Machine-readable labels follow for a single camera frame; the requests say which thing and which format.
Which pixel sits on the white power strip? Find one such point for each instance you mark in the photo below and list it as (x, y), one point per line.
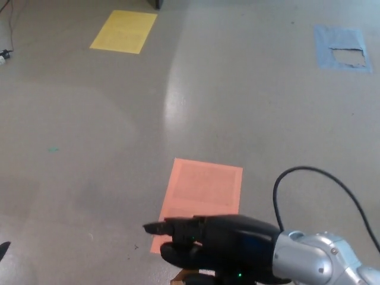
(3, 56)

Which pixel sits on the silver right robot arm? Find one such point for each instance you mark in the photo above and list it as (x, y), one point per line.
(320, 258)

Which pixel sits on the orange paper sheet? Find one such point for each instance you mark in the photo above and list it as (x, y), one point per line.
(205, 190)

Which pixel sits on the dark furniture base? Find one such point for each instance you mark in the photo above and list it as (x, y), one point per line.
(155, 3)

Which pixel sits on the brown cardboard box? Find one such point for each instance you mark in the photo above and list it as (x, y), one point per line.
(179, 279)

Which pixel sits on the yellow paper sheet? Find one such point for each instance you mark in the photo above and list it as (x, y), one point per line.
(124, 31)

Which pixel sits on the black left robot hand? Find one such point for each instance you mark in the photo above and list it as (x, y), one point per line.
(3, 249)

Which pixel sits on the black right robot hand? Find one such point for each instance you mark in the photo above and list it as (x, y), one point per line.
(237, 240)

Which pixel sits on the torn blue paper sheet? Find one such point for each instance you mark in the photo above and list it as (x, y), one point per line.
(340, 38)

